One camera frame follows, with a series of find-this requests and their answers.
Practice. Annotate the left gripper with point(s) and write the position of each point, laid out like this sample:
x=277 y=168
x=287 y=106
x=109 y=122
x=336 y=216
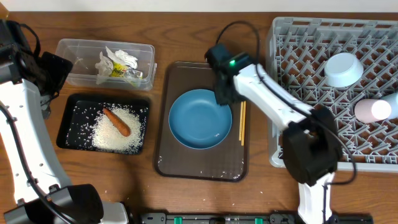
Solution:
x=58 y=65

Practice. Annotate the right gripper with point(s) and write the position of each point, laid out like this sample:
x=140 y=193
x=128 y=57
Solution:
x=221 y=99

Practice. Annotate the wooden chopstick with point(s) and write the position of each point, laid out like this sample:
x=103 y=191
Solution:
x=244 y=123
x=241 y=121

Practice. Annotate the dark blue plate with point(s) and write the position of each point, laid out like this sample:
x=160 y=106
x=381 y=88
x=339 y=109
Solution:
x=197 y=121

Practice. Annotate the white napkin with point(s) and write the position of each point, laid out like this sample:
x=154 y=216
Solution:
x=105 y=65

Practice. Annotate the foil wrapper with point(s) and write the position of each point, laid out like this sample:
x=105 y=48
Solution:
x=128 y=74

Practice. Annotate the white rice pile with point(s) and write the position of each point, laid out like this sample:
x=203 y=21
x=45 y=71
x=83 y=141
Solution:
x=90 y=130

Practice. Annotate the orange carrot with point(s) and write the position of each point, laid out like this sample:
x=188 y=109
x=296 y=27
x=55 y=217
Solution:
x=118 y=123

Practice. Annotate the light blue bowl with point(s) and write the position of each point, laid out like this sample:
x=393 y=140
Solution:
x=343 y=69

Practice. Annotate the pale pink cup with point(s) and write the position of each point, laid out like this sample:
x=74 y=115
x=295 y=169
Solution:
x=371 y=110

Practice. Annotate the light blue cup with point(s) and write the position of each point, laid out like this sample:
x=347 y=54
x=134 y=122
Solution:
x=392 y=99

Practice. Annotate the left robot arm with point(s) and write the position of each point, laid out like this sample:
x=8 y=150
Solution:
x=42 y=190

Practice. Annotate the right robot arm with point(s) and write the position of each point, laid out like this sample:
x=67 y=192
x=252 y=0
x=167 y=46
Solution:
x=311 y=149

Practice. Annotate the grey dishwasher rack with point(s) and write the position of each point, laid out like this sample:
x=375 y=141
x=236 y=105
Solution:
x=296 y=53

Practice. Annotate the clear plastic bin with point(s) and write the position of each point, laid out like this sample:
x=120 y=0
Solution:
x=85 y=54

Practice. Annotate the black tray bin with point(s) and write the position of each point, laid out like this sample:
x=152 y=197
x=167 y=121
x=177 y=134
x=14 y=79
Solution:
x=73 y=100

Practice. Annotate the dark brown serving tray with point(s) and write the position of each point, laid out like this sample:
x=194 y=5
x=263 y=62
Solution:
x=224 y=162

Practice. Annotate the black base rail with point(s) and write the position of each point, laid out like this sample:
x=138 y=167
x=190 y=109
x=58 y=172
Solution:
x=163 y=218

